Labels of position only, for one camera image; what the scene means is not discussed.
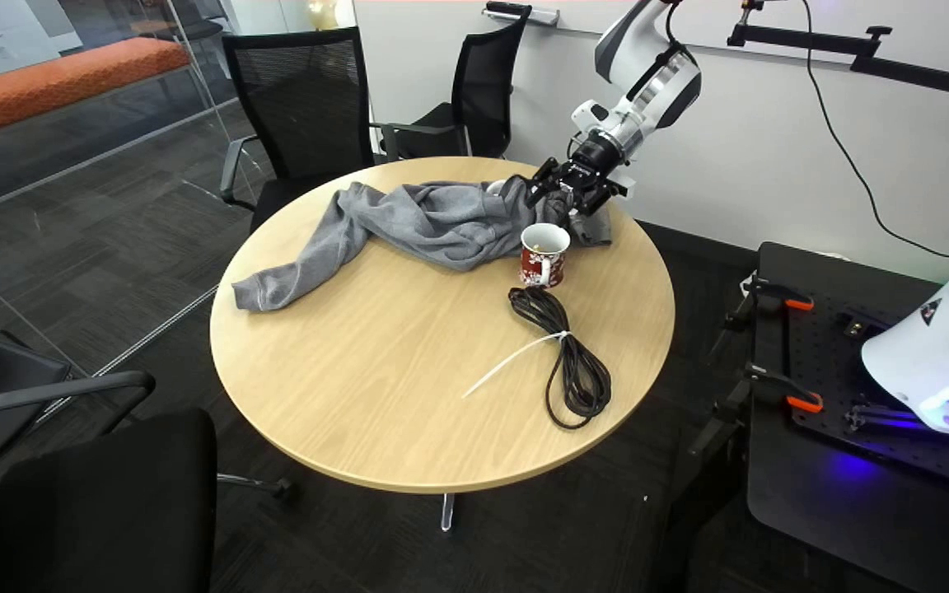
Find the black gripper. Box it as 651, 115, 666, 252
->
527, 146, 637, 222

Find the red and white mug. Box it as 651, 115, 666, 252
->
519, 220, 573, 290

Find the black mesh office chair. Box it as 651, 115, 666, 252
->
213, 26, 378, 228
371, 14, 530, 165
0, 408, 293, 593
0, 300, 159, 478

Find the grey crumpled cloth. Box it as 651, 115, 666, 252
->
230, 170, 616, 316

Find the white zip tie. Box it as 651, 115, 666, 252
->
461, 326, 573, 401

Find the whiteboard marker tray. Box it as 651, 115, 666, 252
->
484, 0, 565, 30

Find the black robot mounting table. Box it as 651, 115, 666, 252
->
745, 239, 949, 593

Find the orange bench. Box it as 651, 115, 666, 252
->
0, 37, 196, 149

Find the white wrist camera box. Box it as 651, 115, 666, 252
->
569, 95, 612, 137

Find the black coiled cable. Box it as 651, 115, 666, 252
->
503, 281, 616, 430

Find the black clamp orange handle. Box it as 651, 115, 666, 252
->
733, 271, 816, 331
716, 362, 832, 426

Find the black hanging cable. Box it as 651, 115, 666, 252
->
798, 0, 949, 265

